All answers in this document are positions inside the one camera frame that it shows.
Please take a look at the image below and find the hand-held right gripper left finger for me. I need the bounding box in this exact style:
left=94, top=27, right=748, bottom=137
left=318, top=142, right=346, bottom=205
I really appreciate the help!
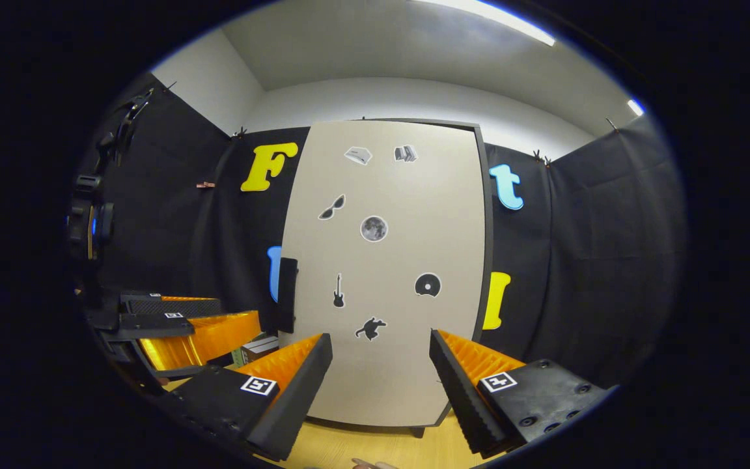
left=170, top=334, right=334, bottom=462

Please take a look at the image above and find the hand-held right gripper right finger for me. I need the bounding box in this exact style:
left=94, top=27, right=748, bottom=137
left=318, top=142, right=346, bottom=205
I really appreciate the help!
left=429, top=329, right=613, bottom=457

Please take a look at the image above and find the beige cabinet door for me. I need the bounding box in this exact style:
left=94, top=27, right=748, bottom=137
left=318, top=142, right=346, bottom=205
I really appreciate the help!
left=277, top=119, right=486, bottom=428

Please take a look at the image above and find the black door handle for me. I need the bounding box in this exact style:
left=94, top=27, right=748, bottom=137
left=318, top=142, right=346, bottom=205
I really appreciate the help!
left=276, top=257, right=299, bottom=334

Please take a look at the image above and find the dark grey cabinet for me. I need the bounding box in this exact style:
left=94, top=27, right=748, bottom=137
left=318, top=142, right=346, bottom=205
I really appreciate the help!
left=276, top=117, right=495, bottom=438

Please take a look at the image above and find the brown book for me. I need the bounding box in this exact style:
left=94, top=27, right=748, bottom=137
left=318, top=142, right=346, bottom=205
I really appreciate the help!
left=243, top=335, right=280, bottom=358

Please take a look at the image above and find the black backdrop cloth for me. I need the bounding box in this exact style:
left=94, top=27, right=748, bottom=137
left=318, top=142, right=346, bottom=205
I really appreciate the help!
left=72, top=72, right=687, bottom=391

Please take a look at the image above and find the long ceiling light strip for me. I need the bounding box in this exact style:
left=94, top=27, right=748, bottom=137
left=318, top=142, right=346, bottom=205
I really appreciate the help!
left=414, top=0, right=555, bottom=46

